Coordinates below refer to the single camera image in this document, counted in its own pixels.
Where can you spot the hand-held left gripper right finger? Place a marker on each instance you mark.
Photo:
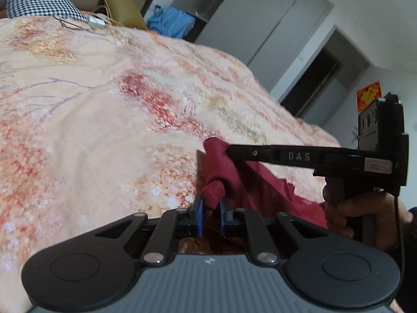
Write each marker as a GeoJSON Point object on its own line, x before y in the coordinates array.
{"type": "Point", "coordinates": [224, 217]}

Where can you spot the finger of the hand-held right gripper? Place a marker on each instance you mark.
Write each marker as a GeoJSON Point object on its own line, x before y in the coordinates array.
{"type": "Point", "coordinates": [260, 155]}

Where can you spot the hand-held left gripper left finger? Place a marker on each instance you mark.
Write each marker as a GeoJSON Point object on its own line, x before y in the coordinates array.
{"type": "Point", "coordinates": [199, 216]}

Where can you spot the maroon long-sleeve shirt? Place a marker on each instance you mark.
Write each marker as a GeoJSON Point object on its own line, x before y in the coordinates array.
{"type": "Point", "coordinates": [234, 176]}

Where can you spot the person's right forearm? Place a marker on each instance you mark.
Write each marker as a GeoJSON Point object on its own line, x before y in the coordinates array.
{"type": "Point", "coordinates": [409, 254]}

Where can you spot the person's right hand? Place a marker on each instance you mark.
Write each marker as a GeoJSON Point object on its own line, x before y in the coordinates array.
{"type": "Point", "coordinates": [381, 215]}

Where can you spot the red diamond door decoration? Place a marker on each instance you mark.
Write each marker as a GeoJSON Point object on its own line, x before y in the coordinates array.
{"type": "Point", "coordinates": [368, 97]}

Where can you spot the grey wardrobe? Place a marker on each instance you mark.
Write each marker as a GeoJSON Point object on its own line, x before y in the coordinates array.
{"type": "Point", "coordinates": [267, 16]}

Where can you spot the floral peach blanket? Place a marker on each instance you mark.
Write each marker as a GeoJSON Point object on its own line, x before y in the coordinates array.
{"type": "Point", "coordinates": [97, 120]}

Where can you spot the blue cloth bag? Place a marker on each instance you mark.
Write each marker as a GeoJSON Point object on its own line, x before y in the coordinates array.
{"type": "Point", "coordinates": [171, 21]}

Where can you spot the olive green pillow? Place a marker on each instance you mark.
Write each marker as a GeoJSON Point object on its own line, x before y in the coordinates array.
{"type": "Point", "coordinates": [122, 9]}

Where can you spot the houndstooth pillow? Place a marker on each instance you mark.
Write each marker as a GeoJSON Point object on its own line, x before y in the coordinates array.
{"type": "Point", "coordinates": [39, 1]}

